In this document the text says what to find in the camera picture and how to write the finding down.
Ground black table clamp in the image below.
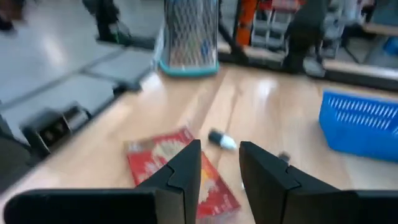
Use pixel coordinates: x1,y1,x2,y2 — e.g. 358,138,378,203
19,104,93,157

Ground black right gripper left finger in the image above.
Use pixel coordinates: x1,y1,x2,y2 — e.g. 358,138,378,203
135,139,202,224

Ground black and white marker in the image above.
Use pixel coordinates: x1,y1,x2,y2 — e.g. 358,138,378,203
207,129,238,151

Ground teal metal box grater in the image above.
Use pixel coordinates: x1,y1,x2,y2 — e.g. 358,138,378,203
157,0,220,78

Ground long wooden desk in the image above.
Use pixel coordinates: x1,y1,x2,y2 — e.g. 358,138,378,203
361,21,398,37

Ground stacked blue crates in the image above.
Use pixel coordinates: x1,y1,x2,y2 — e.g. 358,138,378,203
383,36,398,57

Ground red plastic-wrapped packet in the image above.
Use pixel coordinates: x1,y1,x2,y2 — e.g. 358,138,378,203
124,126,242,220

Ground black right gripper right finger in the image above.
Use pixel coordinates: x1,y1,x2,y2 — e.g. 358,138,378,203
238,141,359,224

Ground black aluminium table frame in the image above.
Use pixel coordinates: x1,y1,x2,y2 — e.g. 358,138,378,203
0,12,398,194

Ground blue plastic basket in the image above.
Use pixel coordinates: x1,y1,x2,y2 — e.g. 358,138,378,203
318,89,398,164

